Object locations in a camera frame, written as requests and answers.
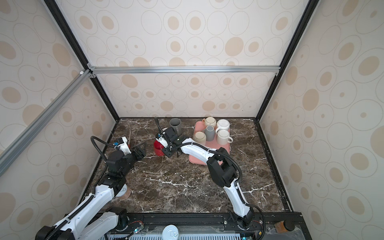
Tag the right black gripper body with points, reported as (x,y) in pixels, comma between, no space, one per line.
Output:
(168,151)

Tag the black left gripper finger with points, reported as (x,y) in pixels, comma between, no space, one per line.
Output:
(144,153)
(141,146)

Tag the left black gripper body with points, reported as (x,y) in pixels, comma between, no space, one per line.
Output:
(138,157)

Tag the red ceramic mug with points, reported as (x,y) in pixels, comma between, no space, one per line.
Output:
(158,148)

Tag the dark grey ceramic mug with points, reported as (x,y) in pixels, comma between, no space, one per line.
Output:
(176,125)

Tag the beige ceramic mug front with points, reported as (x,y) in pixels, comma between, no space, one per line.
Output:
(200,138)

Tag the beige ceramic mug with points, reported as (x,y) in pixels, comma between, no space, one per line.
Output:
(200,138)
(210,121)

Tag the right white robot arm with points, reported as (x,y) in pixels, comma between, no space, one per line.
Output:
(224,171)

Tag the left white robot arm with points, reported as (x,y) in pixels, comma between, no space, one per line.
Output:
(86,222)

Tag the light grey ceramic mug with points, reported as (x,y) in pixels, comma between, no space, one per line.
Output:
(210,133)

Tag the beige ceramic mug back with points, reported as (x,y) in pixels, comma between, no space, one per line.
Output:
(210,121)

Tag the white ceramic mug front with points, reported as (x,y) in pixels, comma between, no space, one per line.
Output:
(223,137)

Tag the white ceramic mug back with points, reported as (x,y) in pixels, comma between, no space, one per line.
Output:
(222,124)

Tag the brown tape roll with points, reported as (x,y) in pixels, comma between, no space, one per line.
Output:
(126,192)

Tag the white round can lid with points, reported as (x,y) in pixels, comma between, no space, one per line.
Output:
(170,232)

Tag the aluminium crossbar back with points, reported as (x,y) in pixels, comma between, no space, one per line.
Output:
(185,70)

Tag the aluminium crossbar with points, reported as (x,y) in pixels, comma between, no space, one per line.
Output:
(185,70)
(25,138)

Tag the aluminium crossbar left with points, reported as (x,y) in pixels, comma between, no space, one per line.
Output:
(25,138)

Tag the black corner frame post left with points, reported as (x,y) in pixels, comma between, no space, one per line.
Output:
(59,18)

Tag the black corner frame post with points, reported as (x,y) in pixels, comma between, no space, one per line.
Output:
(59,18)
(302,25)

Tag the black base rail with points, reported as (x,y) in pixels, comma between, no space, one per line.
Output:
(213,226)

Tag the black corner frame post right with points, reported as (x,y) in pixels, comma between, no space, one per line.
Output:
(302,25)

